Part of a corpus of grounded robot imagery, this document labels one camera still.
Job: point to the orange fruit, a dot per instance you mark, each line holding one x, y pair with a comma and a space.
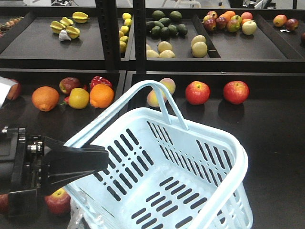
101, 96
45, 98

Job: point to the black wooden fruit display stand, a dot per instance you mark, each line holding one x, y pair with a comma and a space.
270, 124

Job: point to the red apple back middle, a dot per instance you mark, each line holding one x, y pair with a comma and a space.
197, 93

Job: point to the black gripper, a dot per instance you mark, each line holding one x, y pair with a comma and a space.
21, 165

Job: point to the light blue plastic basket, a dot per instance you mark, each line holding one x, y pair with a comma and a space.
164, 172

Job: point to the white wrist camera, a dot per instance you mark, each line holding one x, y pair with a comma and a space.
5, 86

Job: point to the red bell pepper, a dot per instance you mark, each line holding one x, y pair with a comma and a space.
100, 80

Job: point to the red apple back right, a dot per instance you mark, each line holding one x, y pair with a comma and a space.
236, 92

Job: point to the red apple front lower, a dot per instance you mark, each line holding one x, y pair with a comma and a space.
58, 202

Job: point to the black upper fruit shelf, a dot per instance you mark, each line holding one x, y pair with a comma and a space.
132, 38

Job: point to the white garlic bulb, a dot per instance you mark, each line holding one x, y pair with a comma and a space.
63, 36

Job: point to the orange fruit right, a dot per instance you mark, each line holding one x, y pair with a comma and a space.
101, 96

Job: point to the orange fruit left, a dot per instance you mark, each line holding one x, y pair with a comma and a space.
45, 98

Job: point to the yellow apple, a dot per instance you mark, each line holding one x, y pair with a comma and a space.
79, 98

